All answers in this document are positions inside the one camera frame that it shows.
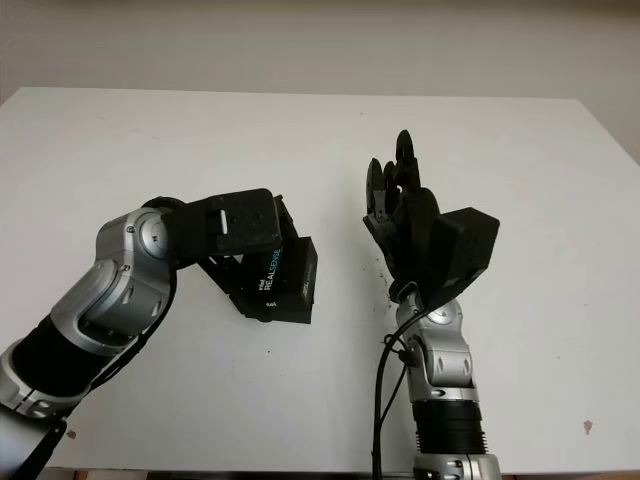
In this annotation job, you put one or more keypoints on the black camera box base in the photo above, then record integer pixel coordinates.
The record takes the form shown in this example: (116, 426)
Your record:
(290, 316)

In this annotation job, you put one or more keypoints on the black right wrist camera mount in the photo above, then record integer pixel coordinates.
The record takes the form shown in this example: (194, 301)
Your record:
(465, 245)

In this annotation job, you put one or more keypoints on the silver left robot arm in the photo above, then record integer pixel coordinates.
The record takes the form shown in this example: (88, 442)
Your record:
(110, 300)

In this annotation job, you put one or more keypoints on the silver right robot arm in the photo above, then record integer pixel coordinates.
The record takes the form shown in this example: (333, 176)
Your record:
(445, 360)

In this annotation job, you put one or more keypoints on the black RealSense box lid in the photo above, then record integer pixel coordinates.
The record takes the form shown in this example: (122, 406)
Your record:
(300, 270)

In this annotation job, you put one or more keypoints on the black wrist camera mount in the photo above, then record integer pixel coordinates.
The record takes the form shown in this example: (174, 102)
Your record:
(465, 245)
(245, 220)

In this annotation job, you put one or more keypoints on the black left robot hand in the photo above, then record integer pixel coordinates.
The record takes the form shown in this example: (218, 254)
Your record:
(235, 285)

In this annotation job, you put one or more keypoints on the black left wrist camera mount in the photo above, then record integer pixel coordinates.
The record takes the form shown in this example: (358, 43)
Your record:
(245, 220)

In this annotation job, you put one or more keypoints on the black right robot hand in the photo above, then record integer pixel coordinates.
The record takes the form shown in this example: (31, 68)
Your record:
(410, 230)

